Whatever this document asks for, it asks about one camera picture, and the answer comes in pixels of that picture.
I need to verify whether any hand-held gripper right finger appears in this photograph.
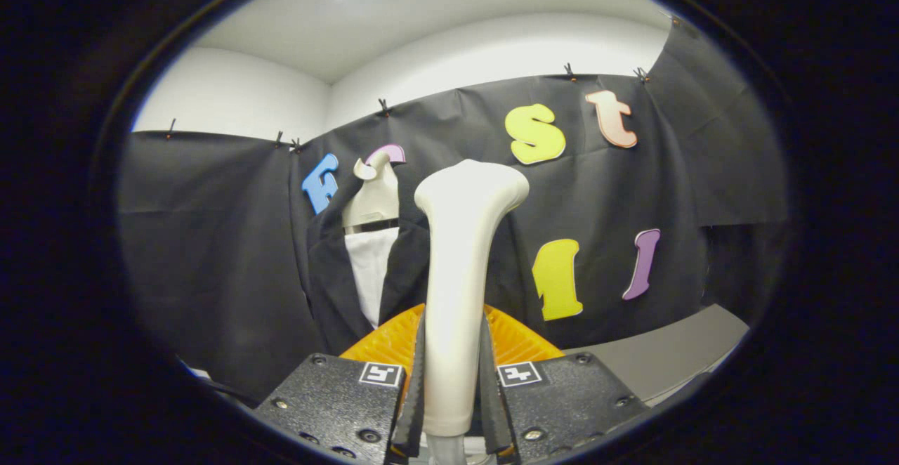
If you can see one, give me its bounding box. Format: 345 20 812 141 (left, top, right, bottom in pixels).
480 305 650 464

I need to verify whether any grey cabinet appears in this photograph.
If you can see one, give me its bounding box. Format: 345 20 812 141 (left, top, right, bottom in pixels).
562 303 751 407

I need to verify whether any black suit jacket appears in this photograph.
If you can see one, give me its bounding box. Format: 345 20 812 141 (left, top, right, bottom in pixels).
306 195 542 357

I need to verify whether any cream mannequin hanger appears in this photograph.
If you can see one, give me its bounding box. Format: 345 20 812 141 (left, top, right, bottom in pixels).
342 150 401 234

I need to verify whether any black backdrop cloth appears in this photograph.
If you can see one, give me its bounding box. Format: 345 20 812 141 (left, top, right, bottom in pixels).
118 15 789 402

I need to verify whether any white shirt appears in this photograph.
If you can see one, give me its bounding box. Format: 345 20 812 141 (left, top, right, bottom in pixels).
344 226 400 330

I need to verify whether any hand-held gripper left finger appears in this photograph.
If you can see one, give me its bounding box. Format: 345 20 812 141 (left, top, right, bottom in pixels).
254 303 427 464

